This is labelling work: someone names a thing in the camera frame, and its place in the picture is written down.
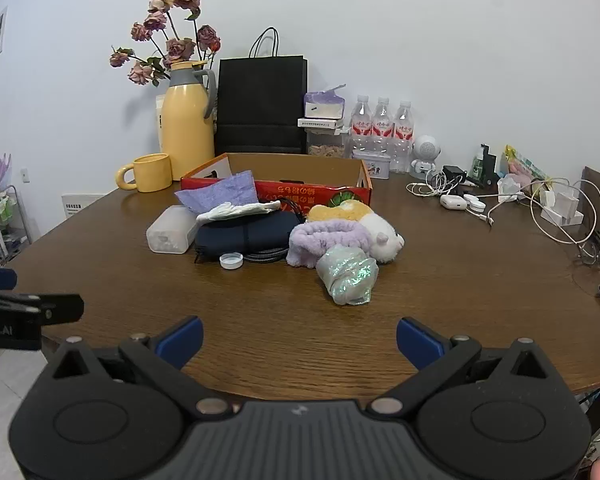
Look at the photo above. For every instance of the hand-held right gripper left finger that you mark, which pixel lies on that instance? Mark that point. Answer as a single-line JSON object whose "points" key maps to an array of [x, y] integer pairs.
{"points": [[184, 342]]}

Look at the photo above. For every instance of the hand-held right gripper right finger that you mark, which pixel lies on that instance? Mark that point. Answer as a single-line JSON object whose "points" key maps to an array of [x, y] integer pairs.
{"points": [[420, 345]]}

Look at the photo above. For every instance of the white bottle cap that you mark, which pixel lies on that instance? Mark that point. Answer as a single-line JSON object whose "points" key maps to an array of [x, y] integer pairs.
{"points": [[231, 261]]}

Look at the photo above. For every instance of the iridescent shiny pouch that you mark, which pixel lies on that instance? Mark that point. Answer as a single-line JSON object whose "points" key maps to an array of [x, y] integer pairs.
{"points": [[347, 275]]}

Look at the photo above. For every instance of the translucent plastic box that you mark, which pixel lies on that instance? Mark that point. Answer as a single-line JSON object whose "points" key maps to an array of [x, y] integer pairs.
{"points": [[170, 230]]}

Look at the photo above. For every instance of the yellow white plush toy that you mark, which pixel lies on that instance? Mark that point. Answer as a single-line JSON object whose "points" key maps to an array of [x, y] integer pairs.
{"points": [[380, 237]]}

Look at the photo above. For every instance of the navy blue pouch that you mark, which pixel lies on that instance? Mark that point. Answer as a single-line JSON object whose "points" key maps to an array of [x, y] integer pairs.
{"points": [[250, 232]]}

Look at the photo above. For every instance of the white glove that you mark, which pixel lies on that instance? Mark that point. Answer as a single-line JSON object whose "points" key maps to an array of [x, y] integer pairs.
{"points": [[230, 210]]}

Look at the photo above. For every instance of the purple fluffy headband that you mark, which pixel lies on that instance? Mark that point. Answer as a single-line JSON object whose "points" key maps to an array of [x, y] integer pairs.
{"points": [[320, 237]]}

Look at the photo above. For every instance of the purple cloth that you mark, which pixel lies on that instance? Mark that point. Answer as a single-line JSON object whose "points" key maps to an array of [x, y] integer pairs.
{"points": [[220, 192]]}

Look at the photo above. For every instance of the red cardboard box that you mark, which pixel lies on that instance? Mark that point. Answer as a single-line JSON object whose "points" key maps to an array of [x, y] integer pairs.
{"points": [[300, 192]]}

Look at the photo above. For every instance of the white earbud case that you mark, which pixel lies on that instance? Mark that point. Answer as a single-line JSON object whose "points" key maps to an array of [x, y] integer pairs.
{"points": [[453, 201]]}

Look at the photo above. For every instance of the round white case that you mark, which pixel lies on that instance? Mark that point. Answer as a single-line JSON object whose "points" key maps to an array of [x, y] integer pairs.
{"points": [[475, 202]]}

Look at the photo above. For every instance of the yellow mug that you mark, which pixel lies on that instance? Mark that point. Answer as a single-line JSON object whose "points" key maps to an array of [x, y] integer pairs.
{"points": [[152, 172]]}

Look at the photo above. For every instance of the black charger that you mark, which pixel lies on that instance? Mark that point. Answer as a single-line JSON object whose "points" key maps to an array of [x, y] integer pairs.
{"points": [[454, 172]]}

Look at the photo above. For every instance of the crumpled white plastic bag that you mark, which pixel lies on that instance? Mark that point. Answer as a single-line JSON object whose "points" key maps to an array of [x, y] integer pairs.
{"points": [[509, 187]]}

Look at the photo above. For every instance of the small printed tin box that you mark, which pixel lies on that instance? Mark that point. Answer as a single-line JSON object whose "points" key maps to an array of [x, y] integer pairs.
{"points": [[371, 165]]}

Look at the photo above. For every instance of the small green bottle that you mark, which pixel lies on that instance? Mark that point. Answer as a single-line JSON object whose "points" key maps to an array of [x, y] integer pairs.
{"points": [[477, 165]]}

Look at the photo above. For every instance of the white robot figure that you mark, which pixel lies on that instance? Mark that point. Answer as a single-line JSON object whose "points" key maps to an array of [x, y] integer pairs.
{"points": [[425, 152]]}

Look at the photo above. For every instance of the black stand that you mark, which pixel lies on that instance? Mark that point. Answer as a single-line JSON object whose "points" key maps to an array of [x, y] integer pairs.
{"points": [[490, 165]]}

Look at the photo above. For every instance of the eyeglasses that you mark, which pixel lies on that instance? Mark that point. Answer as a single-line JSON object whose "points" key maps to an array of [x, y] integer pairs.
{"points": [[592, 255]]}

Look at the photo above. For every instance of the white charger box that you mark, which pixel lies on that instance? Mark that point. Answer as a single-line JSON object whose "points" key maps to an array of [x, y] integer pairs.
{"points": [[562, 207]]}

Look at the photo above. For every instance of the colourful snack packet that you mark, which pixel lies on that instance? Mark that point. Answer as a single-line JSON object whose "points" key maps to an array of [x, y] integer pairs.
{"points": [[525, 165]]}

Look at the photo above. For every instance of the water bottle red label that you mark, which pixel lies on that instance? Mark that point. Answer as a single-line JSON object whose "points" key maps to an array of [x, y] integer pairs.
{"points": [[362, 127], [403, 132], [382, 127]]}

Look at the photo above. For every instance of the yellow thermos jug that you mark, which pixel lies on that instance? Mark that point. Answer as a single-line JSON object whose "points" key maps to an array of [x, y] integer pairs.
{"points": [[187, 125]]}

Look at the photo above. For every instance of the clear snack jar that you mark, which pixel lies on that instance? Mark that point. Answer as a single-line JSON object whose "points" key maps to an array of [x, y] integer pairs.
{"points": [[325, 149]]}

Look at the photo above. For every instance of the flat white box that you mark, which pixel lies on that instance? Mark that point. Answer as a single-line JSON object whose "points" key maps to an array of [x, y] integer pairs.
{"points": [[320, 123]]}

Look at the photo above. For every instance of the black paper bag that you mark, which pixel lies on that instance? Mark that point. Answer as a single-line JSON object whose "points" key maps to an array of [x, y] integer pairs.
{"points": [[260, 105]]}

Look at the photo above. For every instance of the purple tissue pack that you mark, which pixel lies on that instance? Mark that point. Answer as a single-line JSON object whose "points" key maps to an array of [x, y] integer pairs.
{"points": [[325, 107]]}

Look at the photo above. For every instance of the dried pink flowers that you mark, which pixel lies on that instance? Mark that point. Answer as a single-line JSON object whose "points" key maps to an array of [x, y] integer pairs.
{"points": [[180, 50]]}

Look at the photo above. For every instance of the white wall panel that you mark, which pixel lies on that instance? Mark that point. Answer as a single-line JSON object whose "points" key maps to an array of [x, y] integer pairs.
{"points": [[80, 205]]}

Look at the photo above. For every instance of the white wall socket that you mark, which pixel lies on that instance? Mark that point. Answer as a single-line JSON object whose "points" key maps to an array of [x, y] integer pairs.
{"points": [[25, 175]]}

